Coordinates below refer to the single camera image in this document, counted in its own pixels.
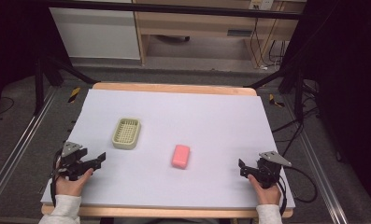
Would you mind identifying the black horizontal frame bar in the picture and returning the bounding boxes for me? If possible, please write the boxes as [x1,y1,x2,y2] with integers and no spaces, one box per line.
[45,0,303,21]

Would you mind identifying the white power strip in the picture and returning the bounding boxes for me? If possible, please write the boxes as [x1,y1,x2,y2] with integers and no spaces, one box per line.
[248,0,275,10]

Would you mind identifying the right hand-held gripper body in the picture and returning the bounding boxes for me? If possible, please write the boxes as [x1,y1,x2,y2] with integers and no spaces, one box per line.
[255,150,293,189]

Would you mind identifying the black floor cables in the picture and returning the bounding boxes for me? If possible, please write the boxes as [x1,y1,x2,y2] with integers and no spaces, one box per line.
[271,79,321,158]

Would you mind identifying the light wooden desk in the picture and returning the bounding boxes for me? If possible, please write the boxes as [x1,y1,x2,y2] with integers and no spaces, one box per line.
[132,0,307,68]

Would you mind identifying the bundle of cables under desk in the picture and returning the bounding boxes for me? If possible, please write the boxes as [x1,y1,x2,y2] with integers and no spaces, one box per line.
[249,17,288,69]

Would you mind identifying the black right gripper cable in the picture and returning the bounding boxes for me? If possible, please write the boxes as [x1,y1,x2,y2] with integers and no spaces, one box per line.
[276,165,319,217]

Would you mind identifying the black yellow striped floor tape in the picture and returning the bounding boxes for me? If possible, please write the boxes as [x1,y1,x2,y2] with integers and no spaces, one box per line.
[268,93,286,108]
[67,86,81,104]

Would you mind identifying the thin black floor cable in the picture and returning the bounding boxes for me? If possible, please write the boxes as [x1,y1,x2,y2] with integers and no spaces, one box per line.
[0,96,16,117]

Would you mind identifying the person's right hand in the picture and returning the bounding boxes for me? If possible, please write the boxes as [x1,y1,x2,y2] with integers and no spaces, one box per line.
[247,174,282,206]

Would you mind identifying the wooden table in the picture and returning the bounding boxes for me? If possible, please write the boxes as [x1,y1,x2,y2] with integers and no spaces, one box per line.
[40,81,295,219]

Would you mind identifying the black curtain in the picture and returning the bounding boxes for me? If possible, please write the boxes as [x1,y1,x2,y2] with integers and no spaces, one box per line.
[280,0,371,216]
[0,0,73,122]

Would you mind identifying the black metal stand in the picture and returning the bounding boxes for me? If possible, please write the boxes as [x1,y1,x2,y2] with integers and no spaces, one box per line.
[243,65,307,123]
[33,55,99,117]

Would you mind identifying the metal floor rail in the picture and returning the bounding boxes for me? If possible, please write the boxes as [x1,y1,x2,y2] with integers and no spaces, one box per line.
[0,88,59,217]
[281,92,350,224]

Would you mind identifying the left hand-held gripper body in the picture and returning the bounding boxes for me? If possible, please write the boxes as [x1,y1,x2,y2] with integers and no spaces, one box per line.
[57,141,91,182]

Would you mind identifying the white cabinet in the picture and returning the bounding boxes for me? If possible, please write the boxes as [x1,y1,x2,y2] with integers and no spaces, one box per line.
[49,0,142,61]

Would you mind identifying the person's left hand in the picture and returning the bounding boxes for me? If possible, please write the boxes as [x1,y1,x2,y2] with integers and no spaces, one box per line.
[54,167,94,198]

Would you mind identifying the pink soap bar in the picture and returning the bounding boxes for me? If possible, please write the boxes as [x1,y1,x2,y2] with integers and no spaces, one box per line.
[170,144,192,170]

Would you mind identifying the white foam board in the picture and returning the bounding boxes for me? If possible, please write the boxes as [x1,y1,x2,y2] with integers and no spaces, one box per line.
[39,88,296,210]

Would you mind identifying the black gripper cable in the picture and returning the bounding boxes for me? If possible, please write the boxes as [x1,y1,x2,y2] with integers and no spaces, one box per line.
[50,148,64,208]
[276,165,319,217]

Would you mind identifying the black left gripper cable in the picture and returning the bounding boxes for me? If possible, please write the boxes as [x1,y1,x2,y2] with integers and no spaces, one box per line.
[50,148,64,208]

